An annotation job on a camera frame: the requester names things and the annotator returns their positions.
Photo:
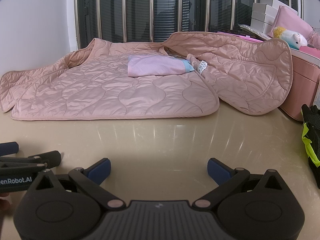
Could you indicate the pink textured pad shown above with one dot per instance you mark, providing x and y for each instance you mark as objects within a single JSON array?
[{"x": 310, "y": 49}]

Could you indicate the pink storage box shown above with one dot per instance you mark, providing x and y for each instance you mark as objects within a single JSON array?
[{"x": 302, "y": 90}]

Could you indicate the pink mesh shirt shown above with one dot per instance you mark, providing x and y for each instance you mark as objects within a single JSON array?
[{"x": 155, "y": 66}]

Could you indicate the metal window grille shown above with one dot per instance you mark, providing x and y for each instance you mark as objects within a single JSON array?
[{"x": 151, "y": 10}]

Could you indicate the window with dark blinds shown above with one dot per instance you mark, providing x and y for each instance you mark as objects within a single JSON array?
[{"x": 165, "y": 10}]

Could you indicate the pink flat box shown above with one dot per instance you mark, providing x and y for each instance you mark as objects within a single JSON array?
[{"x": 240, "y": 35}]

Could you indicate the pink pouch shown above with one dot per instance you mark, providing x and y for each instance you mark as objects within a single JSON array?
[{"x": 290, "y": 21}]

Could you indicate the black neon yellow glove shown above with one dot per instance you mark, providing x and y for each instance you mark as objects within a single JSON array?
[{"x": 312, "y": 140}]

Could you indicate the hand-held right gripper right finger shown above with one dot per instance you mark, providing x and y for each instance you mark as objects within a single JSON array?
[{"x": 218, "y": 171}]

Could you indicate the patterned plastic packet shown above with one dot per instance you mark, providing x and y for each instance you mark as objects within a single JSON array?
[{"x": 252, "y": 30}]

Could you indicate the stack of white boxes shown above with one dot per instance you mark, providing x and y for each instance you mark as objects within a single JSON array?
[{"x": 268, "y": 11}]

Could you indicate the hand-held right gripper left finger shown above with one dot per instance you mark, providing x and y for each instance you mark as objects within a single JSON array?
[{"x": 100, "y": 171}]

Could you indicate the white plush toy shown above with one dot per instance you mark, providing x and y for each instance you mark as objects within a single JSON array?
[{"x": 297, "y": 40}]

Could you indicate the pink fluffy cloth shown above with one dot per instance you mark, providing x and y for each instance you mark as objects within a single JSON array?
[{"x": 315, "y": 36}]

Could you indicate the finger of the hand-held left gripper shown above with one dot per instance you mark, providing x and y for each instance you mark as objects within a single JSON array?
[
  {"x": 10, "y": 148},
  {"x": 51, "y": 158}
]

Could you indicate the pink quilted jacket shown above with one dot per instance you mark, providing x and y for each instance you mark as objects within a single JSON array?
[{"x": 100, "y": 90}]

